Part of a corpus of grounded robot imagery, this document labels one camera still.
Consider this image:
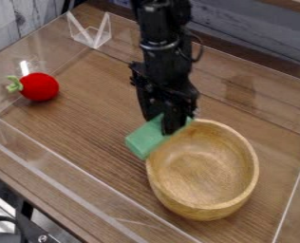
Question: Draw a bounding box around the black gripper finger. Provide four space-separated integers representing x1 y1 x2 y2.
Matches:
162 102 197 135
136 84 163 121

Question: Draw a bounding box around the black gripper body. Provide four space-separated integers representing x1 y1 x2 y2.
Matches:
130 44 199 105

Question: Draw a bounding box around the green rectangular block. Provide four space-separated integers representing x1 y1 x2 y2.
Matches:
124 115 193 160

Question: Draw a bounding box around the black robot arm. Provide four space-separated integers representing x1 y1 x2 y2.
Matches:
130 0 199 135

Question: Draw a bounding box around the light wooden bowl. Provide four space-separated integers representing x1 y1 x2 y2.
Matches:
146 119 259 221

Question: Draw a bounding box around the red plush tomato toy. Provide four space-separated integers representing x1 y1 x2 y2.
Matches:
7 72 60 102

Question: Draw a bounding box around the black metal table leg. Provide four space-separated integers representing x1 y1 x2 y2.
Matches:
15 199 60 243

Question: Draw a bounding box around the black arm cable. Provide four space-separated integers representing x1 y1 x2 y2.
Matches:
186 31 206 64

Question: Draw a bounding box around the clear acrylic corner bracket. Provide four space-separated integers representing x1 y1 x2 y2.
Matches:
66 12 112 49

